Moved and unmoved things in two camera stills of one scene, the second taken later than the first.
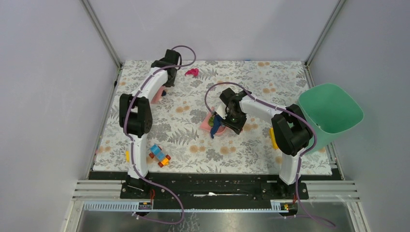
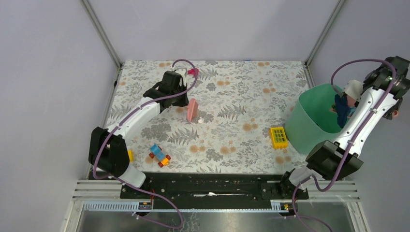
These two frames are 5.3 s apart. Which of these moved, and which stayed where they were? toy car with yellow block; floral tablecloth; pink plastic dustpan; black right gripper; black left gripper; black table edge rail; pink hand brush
Moved: black left gripper; pink plastic dustpan; pink hand brush; black right gripper
Stayed: floral tablecloth; black table edge rail; toy car with yellow block
